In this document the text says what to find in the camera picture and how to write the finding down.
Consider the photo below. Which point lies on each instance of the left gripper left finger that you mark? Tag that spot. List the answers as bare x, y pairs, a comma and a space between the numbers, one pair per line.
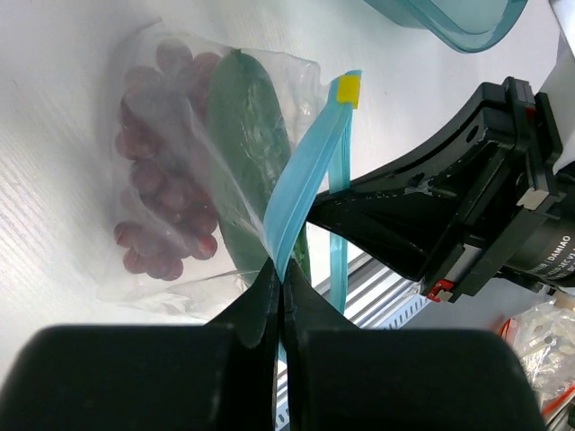
218, 376

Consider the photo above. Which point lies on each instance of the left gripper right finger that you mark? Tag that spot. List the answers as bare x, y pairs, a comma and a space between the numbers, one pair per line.
341, 377

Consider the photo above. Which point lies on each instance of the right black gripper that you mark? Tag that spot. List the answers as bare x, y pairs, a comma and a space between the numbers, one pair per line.
484, 174

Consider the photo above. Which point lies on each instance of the red grape bunch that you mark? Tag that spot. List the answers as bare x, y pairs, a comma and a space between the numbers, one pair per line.
162, 115

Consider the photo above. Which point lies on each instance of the green cucumber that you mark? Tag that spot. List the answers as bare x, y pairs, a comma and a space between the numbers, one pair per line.
249, 149

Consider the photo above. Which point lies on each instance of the clear zip top bag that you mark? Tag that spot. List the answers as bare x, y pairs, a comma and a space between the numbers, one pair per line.
318, 118

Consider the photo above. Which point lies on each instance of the bag of white parts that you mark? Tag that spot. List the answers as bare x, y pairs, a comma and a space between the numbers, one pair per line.
543, 339

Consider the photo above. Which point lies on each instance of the teal plastic tray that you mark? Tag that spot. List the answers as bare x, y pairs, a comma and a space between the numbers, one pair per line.
465, 26

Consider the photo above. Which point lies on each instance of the aluminium mounting rail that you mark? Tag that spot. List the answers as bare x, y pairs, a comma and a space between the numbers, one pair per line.
378, 298

